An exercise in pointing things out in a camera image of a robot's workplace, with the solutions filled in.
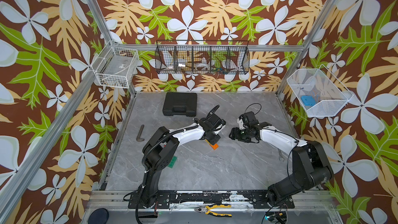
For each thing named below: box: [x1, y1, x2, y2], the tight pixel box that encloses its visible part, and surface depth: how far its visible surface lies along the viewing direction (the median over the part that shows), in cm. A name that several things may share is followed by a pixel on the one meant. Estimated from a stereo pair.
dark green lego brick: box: [166, 155, 178, 169], surface depth 86 cm
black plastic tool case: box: [162, 92, 198, 118], surface depth 107 cm
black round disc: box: [88, 207, 110, 224], surface depth 70 cm
